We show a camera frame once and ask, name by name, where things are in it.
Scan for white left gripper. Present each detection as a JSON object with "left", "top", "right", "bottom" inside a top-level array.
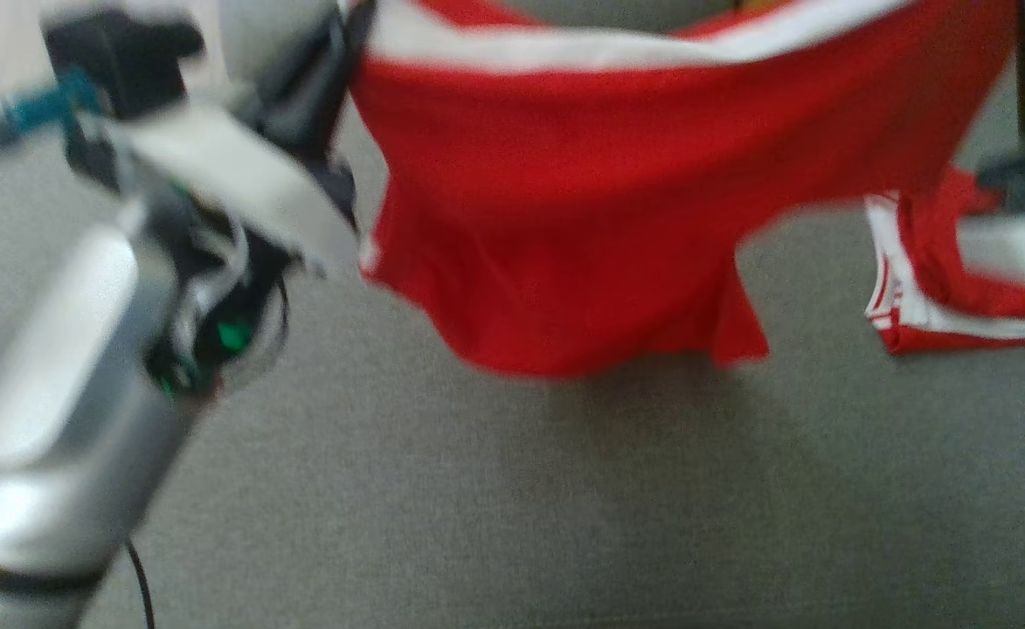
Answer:
[{"left": 100, "top": 0, "right": 382, "bottom": 278}]

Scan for red numbered jersey white sleeves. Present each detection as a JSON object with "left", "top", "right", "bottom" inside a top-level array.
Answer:
[{"left": 863, "top": 164, "right": 1025, "bottom": 356}]

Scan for red shorts white stripe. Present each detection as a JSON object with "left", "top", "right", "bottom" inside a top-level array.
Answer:
[{"left": 344, "top": 0, "right": 1022, "bottom": 382}]

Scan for grey fabric sofa seat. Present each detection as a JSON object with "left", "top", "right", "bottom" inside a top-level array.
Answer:
[{"left": 0, "top": 52, "right": 1025, "bottom": 629}]

